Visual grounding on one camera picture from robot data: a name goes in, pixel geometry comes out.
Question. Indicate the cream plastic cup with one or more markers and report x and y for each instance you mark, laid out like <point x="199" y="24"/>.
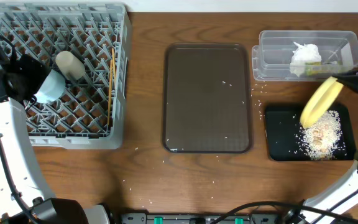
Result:
<point x="69" y="65"/>

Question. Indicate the yellow plate with crumbs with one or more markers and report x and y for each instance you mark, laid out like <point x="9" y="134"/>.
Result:
<point x="320" y="101"/>

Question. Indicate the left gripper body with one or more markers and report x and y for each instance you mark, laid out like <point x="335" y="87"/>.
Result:
<point x="33" y="73"/>

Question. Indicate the clear plastic bin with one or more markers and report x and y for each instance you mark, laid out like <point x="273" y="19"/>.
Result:
<point x="271" y="58"/>

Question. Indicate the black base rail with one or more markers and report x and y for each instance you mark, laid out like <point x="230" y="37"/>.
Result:
<point x="143" y="218"/>

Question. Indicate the green snack wrapper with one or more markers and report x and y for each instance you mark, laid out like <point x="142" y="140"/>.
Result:
<point x="319" y="68"/>

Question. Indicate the black tray bin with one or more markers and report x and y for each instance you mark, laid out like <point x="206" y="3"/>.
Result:
<point x="286" y="139"/>

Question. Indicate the dark brown serving tray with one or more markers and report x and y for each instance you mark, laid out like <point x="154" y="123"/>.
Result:
<point x="206" y="99"/>

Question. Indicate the white tissue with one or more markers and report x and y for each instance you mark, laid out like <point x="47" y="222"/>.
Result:
<point x="306" y="54"/>

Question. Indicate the light blue bowl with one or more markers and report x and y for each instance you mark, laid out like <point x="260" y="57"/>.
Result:
<point x="52" y="88"/>

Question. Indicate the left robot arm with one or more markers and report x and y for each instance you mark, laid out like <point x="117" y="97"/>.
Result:
<point x="25" y="196"/>

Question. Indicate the pile of rice scraps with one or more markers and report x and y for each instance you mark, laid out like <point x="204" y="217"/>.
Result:
<point x="323" y="140"/>

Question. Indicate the grey plastic dish rack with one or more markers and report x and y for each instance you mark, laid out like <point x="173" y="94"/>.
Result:
<point x="89" y="30"/>

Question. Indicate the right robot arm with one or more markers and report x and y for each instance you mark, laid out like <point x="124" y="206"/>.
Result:
<point x="329" y="205"/>

